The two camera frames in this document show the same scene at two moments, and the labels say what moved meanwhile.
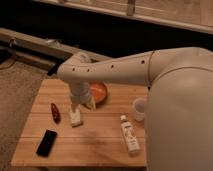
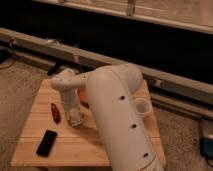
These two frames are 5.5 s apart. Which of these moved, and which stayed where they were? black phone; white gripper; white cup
Moved: white gripper
Stayed: white cup; black phone
